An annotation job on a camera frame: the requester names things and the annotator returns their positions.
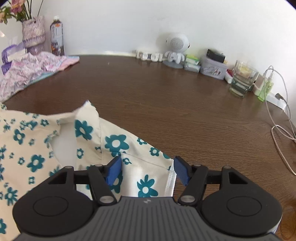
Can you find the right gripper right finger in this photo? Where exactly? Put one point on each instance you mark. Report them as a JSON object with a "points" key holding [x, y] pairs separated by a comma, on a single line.
{"points": [[194, 178]]}

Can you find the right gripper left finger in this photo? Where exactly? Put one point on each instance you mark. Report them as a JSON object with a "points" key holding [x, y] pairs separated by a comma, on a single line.
{"points": [[101, 177]]}

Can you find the cream teal flower garment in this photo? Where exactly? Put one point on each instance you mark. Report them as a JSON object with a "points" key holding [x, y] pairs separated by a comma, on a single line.
{"points": [[35, 147]]}

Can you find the white red small tube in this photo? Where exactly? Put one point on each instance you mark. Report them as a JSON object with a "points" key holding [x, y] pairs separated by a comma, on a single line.
{"points": [[229, 76]]}

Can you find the grey printed tin box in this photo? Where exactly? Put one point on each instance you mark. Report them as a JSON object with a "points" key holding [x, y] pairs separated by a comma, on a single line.
{"points": [[213, 68]]}

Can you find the white power adapter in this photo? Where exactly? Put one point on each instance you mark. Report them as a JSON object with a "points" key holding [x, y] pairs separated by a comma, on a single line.
{"points": [[280, 103]]}

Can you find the green white wipe packs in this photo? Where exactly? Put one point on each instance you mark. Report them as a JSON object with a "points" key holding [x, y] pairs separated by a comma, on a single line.
{"points": [[192, 63]]}

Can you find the clear glass cup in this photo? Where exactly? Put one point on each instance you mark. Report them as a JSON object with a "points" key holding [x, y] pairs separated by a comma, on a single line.
{"points": [[244, 77]]}

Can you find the green spray bottle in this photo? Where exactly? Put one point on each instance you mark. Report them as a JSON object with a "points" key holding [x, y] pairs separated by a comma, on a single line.
{"points": [[267, 86]]}

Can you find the black small device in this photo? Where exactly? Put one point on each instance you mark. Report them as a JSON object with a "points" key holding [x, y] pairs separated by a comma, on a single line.
{"points": [[215, 55]]}

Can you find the white letter ornament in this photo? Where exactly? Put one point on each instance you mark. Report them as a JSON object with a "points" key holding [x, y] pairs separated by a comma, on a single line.
{"points": [[153, 57]]}

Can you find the pink floral garment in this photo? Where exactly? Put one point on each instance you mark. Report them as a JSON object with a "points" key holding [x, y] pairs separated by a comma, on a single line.
{"points": [[28, 69]]}

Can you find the white robot figurine speaker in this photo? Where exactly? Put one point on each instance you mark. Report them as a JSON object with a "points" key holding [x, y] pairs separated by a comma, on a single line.
{"points": [[177, 44]]}

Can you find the lower purple tissue pack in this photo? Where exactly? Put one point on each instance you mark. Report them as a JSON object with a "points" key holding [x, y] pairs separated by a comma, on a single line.
{"points": [[5, 67]]}

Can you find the purple tissue pack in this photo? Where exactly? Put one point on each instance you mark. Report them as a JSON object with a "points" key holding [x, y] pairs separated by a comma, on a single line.
{"points": [[12, 52], [5, 67]]}

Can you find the upper purple tissue pack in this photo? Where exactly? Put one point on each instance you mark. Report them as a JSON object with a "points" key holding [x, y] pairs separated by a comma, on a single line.
{"points": [[12, 52]]}

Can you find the dark tea bottle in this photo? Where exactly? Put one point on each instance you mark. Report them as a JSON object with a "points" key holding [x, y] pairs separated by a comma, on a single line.
{"points": [[57, 37]]}

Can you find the lilac textured vase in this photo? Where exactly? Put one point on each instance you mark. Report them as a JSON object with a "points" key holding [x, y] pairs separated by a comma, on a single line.
{"points": [[34, 34]]}

